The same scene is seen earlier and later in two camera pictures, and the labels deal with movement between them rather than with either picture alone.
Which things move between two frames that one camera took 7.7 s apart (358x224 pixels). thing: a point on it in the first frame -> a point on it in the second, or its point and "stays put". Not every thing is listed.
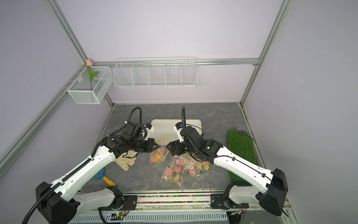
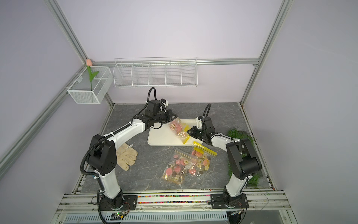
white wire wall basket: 156,72 stays put
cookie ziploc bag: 159,156 -> 180,129
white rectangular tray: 166,127 stays put
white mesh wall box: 92,86 stays put
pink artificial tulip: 89,63 stays put
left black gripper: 148,148 -> 169,113
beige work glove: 126,159 stays put
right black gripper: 176,144 -> 192,133
